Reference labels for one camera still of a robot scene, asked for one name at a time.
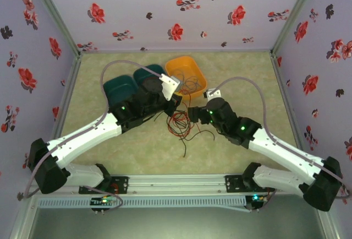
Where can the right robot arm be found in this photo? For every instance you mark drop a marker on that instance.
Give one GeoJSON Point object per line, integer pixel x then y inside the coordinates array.
{"type": "Point", "coordinates": [280, 148]}

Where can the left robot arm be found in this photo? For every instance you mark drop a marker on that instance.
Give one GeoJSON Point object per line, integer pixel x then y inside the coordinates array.
{"type": "Point", "coordinates": [88, 134]}

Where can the teal plastic bin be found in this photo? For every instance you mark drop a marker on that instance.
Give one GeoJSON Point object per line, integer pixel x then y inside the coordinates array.
{"type": "Point", "coordinates": [143, 72]}
{"type": "Point", "coordinates": [118, 87]}

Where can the orange plastic bin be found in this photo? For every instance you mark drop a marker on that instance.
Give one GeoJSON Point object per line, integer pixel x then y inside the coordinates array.
{"type": "Point", "coordinates": [187, 65]}

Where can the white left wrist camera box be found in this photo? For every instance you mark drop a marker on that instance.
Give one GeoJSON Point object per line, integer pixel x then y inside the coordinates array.
{"type": "Point", "coordinates": [170, 84]}

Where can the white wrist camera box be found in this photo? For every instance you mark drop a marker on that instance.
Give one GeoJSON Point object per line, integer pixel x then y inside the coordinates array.
{"type": "Point", "coordinates": [170, 84]}
{"type": "Point", "coordinates": [213, 93]}

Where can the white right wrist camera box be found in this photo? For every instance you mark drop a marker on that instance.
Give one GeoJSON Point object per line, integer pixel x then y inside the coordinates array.
{"type": "Point", "coordinates": [213, 93]}

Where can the aluminium table end rail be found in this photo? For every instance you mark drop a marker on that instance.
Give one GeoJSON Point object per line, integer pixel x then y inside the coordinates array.
{"type": "Point", "coordinates": [176, 51]}

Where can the aluminium table side rail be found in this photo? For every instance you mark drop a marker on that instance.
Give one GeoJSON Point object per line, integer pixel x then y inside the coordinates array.
{"type": "Point", "coordinates": [281, 84]}
{"type": "Point", "coordinates": [70, 84]}

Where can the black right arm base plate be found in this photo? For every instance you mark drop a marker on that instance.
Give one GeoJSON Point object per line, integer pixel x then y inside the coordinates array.
{"type": "Point", "coordinates": [233, 184]}

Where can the aluminium mounting rail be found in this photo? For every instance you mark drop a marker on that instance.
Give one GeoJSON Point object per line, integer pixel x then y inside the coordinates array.
{"type": "Point", "coordinates": [176, 184]}

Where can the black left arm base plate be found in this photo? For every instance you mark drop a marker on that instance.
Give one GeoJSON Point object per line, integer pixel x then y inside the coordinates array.
{"type": "Point", "coordinates": [121, 185]}

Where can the aluminium frame post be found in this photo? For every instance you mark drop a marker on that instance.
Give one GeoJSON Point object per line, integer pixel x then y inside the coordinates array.
{"type": "Point", "coordinates": [52, 10]}
{"type": "Point", "coordinates": [297, 10]}

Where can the aluminium lower frame bar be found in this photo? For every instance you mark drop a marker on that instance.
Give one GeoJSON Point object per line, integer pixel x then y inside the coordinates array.
{"type": "Point", "coordinates": [325, 222]}
{"type": "Point", "coordinates": [23, 217]}

